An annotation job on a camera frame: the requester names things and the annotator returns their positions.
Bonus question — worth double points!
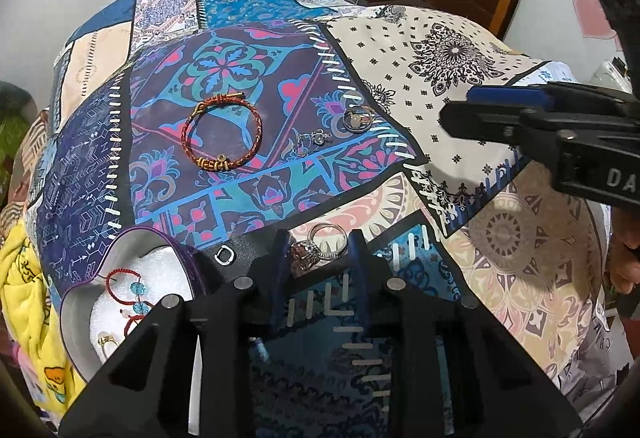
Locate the silver ring with pale stone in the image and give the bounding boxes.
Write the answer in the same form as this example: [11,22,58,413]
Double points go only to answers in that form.
[342,107,376,135]

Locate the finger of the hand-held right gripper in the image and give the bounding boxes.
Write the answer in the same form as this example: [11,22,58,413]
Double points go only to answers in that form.
[466,82,553,109]
[439,100,526,150]

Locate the green patterned cloth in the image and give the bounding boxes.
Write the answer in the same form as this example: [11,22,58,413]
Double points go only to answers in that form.
[0,85,35,199]

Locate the heart-shaped jewelry box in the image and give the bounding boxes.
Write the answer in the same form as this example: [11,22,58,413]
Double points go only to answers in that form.
[59,227,211,381]

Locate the red string bracelet blue beads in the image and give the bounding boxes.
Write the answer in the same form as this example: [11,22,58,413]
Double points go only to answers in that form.
[104,268,155,338]

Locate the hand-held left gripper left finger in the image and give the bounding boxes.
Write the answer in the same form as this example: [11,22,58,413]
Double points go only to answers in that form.
[57,229,297,438]

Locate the red braided bracelet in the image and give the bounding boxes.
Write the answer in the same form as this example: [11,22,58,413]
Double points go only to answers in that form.
[181,93,265,173]

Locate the patchwork printed blanket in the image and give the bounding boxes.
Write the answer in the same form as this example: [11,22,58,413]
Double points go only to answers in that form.
[27,0,613,438]

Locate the person's right hand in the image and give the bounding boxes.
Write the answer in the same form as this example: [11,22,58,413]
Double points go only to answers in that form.
[605,210,640,295]

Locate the grey printed clothing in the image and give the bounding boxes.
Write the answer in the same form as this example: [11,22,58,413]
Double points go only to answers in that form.
[550,288,640,401]

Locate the yellow cartoon blanket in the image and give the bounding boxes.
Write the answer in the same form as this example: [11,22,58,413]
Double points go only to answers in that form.
[0,218,87,419]

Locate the silver stone cluster ring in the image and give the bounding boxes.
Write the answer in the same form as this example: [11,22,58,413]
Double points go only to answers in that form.
[290,223,351,266]

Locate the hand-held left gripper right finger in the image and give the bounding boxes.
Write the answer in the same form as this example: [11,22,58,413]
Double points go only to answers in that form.
[347,229,583,438]

